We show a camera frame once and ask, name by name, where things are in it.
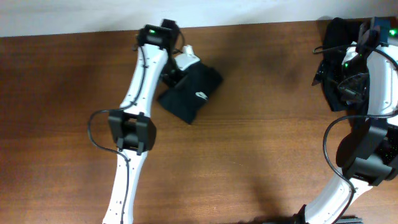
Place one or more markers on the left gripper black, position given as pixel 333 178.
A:
pixel 173 78

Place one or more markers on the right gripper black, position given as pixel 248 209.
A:
pixel 358 94

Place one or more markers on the black t-shirt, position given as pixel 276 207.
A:
pixel 191 93

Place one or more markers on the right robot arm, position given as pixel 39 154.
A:
pixel 362 162

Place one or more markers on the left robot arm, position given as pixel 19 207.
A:
pixel 132 129

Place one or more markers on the pile of black clothes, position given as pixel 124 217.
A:
pixel 376 43

